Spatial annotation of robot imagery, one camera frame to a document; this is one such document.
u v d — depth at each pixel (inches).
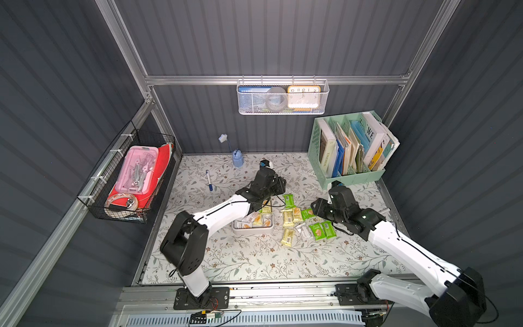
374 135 37.0
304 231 35.0
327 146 36.2
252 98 32.8
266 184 26.2
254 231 35.2
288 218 36.6
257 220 36.0
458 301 15.1
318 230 35.1
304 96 34.8
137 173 28.4
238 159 43.7
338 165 38.7
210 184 41.5
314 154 42.6
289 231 35.2
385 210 37.7
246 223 35.1
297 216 36.8
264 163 30.4
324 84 35.0
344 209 23.1
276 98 35.6
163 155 30.4
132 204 26.3
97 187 24.2
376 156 40.2
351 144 36.0
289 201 39.0
